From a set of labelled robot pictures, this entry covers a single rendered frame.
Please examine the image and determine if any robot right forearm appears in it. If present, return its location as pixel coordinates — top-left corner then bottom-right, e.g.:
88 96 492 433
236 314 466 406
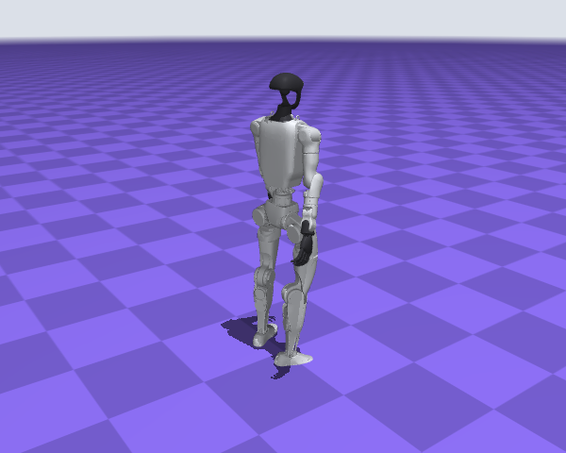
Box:
300 174 324 232

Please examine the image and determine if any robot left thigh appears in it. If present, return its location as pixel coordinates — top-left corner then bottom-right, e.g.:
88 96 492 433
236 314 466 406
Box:
252 204 281 287

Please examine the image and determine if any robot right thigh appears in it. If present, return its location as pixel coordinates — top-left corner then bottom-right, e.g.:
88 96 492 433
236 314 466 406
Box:
281 214 318 303

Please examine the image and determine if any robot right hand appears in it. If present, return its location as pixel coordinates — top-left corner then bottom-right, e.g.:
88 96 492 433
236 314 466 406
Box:
291 220 315 266

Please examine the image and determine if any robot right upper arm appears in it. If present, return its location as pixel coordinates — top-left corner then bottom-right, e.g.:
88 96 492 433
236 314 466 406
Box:
297 124 322 189

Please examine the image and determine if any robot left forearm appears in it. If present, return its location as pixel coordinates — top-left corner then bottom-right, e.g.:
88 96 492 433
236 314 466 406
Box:
258 166 278 197

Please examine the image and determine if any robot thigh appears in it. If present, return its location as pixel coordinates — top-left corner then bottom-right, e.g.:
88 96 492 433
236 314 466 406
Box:
252 204 281 287
281 214 318 303

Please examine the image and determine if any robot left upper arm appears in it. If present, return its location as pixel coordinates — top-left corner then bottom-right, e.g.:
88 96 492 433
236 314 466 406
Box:
250 116 266 167

